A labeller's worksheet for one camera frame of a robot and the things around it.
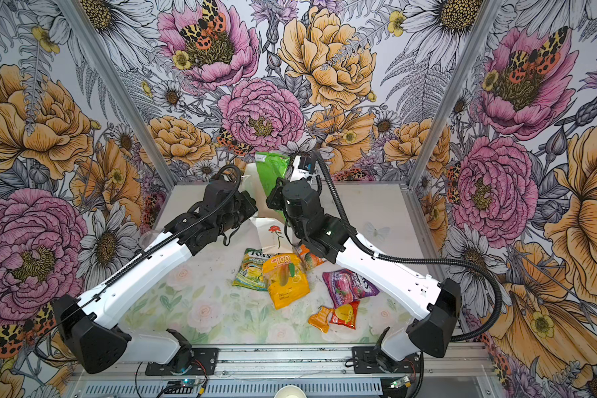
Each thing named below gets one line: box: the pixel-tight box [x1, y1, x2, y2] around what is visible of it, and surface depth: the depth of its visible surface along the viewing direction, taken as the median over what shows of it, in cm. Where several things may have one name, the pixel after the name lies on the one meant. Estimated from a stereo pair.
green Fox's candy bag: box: [232, 247, 272, 292], surface depth 91 cm
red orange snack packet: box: [308, 300, 360, 334], surface depth 83 cm
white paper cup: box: [273, 384, 308, 398], surface depth 62 cm
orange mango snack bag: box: [296, 243, 326, 272], surface depth 96 cm
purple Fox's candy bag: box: [322, 268, 380, 308], surface depth 87 cm
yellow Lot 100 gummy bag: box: [262, 252, 311, 311], surface depth 87 cm
